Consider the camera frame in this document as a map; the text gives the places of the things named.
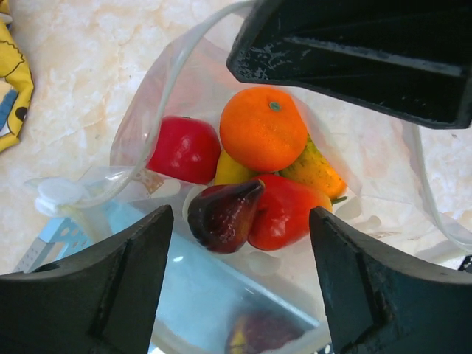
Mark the small dark red fruit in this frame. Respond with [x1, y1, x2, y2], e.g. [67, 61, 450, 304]
[187, 178, 265, 254]

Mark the dark red apple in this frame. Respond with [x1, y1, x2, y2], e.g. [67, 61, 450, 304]
[225, 310, 305, 353]

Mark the orange tangerine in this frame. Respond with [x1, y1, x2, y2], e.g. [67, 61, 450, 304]
[219, 86, 308, 173]

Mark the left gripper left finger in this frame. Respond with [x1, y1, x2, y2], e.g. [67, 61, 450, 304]
[1, 205, 174, 353]

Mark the small orange mango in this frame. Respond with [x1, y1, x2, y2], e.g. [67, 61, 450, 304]
[279, 137, 347, 200]

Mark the yellow blue crumpled cloth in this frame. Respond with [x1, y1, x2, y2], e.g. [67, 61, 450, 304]
[1, 1, 34, 151]

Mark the green yellow mango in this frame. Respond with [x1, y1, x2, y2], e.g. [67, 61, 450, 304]
[214, 150, 258, 185]

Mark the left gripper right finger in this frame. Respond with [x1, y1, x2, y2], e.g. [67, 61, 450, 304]
[309, 207, 471, 353]

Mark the light blue plastic basket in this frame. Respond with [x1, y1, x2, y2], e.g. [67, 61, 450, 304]
[14, 201, 322, 354]

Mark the red pear shaped fruit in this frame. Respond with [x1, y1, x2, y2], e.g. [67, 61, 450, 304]
[249, 174, 333, 251]

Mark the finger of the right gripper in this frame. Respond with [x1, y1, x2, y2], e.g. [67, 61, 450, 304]
[226, 0, 471, 129]

